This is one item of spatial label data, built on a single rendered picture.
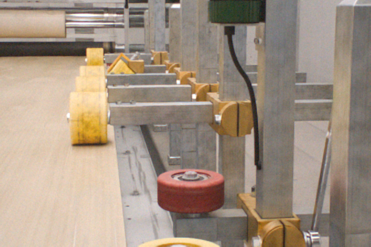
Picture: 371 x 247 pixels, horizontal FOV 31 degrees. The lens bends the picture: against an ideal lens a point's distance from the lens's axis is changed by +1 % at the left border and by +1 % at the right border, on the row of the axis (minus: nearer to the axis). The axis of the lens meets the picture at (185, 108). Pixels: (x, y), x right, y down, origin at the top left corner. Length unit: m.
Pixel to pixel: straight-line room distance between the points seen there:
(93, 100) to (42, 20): 2.05
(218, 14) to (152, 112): 0.33
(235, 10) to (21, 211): 0.30
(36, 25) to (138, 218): 1.61
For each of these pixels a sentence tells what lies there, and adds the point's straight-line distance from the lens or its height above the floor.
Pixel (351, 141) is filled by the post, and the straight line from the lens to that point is 0.50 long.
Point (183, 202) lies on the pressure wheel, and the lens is 0.76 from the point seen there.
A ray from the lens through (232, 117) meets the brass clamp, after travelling 0.96.
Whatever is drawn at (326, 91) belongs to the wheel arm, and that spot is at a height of 0.95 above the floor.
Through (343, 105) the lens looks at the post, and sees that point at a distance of 0.50.
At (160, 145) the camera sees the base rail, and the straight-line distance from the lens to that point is 2.01.
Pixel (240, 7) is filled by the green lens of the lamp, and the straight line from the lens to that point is 0.71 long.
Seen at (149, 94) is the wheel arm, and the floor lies 0.95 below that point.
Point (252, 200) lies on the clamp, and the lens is 0.83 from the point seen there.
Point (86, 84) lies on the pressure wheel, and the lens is 1.24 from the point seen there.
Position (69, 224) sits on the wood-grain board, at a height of 0.90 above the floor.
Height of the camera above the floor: 1.10
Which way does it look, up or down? 8 degrees down
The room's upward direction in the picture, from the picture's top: straight up
